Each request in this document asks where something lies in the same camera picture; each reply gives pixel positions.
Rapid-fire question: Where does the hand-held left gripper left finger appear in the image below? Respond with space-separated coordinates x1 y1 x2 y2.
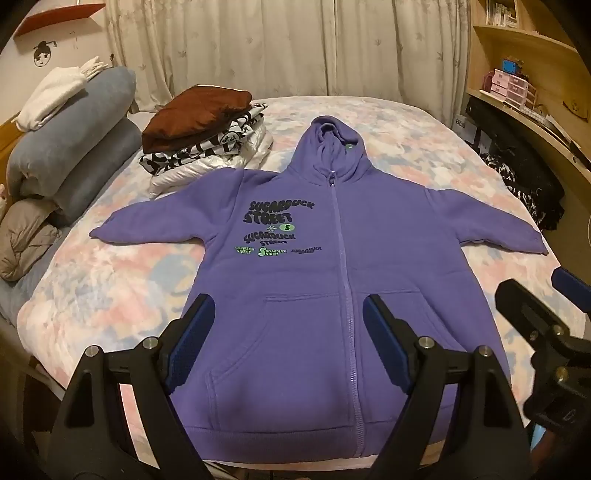
44 293 218 480

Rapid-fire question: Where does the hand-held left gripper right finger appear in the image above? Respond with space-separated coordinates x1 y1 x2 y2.
362 293 536 480

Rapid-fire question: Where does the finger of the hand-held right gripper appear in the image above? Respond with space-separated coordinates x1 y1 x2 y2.
551 267 591 319
495 278 573 344

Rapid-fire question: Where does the purple zip hoodie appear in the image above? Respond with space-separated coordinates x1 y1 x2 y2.
90 116 549 462

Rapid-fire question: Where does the pastel patterned bed blanket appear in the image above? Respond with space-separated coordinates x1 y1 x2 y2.
18 95 568 464

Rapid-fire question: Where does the black and white patterned cloth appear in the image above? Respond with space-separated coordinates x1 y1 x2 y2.
482 154 541 222

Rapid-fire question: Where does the stack of magazines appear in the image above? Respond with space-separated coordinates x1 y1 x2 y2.
538 111 591 162

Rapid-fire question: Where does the white folded garment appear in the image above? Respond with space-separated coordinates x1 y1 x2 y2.
148 134 274 200

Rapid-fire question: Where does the white cardboard box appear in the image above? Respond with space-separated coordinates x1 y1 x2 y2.
455 113 478 144

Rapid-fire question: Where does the beige blanket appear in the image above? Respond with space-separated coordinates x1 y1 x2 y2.
0 199 63 281

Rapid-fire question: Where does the pink drawer organizer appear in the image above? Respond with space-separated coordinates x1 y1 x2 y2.
482 68 540 112

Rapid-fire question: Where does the black and white patterned garment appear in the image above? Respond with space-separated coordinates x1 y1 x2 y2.
139 102 269 178

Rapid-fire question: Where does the brown folded garment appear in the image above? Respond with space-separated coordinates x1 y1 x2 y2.
141 85 254 153

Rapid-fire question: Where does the blue folded fleece blanket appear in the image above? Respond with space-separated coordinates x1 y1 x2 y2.
6 66 143 227

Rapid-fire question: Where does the wooden bookshelf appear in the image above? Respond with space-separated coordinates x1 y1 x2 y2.
464 0 591 278

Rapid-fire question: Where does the wooden headboard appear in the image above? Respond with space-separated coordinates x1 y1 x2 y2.
0 113 21 185

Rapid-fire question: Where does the row of books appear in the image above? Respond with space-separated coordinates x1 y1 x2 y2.
485 0 520 27

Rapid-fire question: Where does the white folded sweater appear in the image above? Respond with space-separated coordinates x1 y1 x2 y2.
14 66 88 131

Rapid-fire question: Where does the cream folded cloth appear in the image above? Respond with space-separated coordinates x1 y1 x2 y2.
78 56 108 79

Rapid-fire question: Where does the cream patterned curtain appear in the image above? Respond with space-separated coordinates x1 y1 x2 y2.
104 0 472 114

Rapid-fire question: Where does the face wall sticker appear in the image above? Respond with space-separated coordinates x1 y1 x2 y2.
33 41 58 68

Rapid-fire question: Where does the red wall shelf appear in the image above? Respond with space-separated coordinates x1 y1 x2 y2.
14 4 100 40

